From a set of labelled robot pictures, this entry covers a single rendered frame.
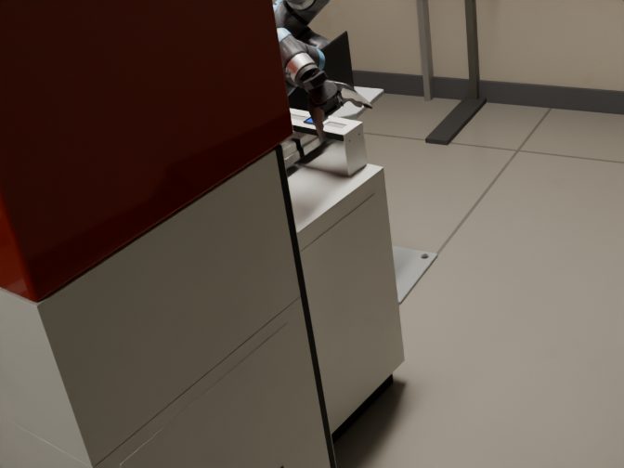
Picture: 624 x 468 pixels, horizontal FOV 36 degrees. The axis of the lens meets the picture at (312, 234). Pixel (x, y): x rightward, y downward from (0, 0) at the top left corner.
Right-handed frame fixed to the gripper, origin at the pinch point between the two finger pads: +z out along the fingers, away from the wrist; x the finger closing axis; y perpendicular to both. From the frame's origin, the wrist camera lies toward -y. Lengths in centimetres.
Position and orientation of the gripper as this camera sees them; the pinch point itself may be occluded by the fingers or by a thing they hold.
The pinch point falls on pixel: (348, 123)
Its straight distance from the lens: 245.4
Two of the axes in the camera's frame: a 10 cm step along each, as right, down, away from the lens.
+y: 1.5, 3.6, 9.2
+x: -8.2, 5.7, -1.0
